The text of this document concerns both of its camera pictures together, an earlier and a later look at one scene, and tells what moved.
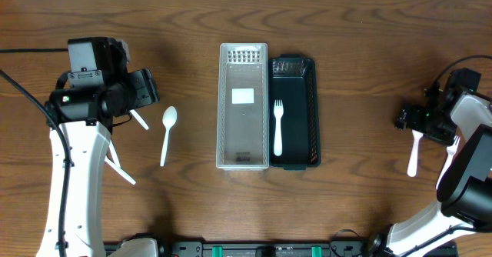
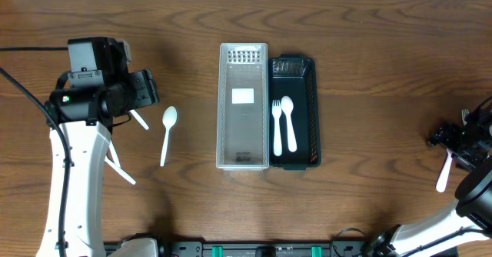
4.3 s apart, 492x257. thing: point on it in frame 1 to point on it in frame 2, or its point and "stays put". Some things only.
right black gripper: (425, 123) to (447, 141)
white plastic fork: (451, 150) stays put
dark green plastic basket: (293, 79) stays put
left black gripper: (143, 88) stays put
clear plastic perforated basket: (242, 107) stays put
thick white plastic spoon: (412, 168) to (287, 105)
